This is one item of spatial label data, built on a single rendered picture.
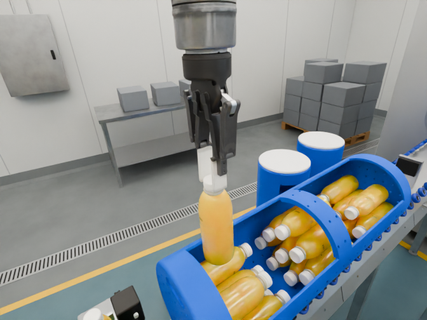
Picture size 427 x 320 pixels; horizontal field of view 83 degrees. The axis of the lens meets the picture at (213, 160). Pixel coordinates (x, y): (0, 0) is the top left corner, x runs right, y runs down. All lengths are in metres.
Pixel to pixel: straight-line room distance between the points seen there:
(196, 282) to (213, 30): 0.45
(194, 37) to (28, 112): 3.59
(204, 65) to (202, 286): 0.41
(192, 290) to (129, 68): 3.48
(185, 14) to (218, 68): 0.08
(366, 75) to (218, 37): 3.91
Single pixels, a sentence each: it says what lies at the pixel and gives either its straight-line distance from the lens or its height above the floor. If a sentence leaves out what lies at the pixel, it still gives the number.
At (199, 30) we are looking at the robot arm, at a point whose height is 1.68.
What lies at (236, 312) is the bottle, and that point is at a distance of 0.63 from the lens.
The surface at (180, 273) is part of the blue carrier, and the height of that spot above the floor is 1.23.
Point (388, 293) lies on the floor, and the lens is 2.30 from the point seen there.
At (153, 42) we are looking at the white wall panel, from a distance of 3.87.
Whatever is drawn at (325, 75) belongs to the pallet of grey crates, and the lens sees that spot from 4.11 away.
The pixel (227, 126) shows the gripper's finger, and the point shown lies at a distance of 0.37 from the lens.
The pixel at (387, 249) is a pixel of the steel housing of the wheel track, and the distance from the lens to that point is 1.28.
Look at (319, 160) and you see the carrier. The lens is 1.63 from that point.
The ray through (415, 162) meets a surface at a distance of 1.54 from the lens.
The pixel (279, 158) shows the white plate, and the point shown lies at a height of 1.04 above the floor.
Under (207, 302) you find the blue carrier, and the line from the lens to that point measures 0.55.
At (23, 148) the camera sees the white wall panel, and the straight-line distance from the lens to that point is 4.03.
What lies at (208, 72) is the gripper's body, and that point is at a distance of 0.37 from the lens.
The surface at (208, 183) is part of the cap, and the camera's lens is 0.46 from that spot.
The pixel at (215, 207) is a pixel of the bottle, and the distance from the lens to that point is 0.47.
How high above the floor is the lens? 1.68
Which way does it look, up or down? 27 degrees down
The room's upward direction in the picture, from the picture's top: 3 degrees counter-clockwise
